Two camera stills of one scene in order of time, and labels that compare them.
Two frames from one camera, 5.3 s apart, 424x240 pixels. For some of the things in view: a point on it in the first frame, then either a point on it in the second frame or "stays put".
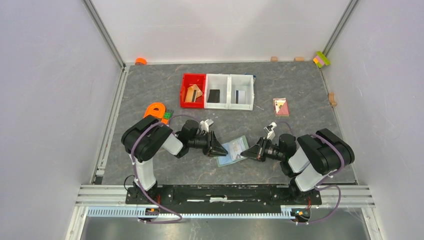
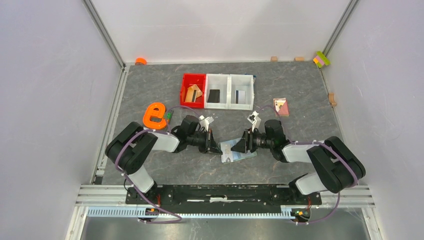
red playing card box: x=281 y=107 stays put
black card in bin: x=214 y=96 stays put
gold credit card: x=189 y=94 to x=198 y=92
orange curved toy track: x=157 y=109 stays put
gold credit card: x=198 y=92 to x=189 y=94
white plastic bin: x=215 y=82 stays put
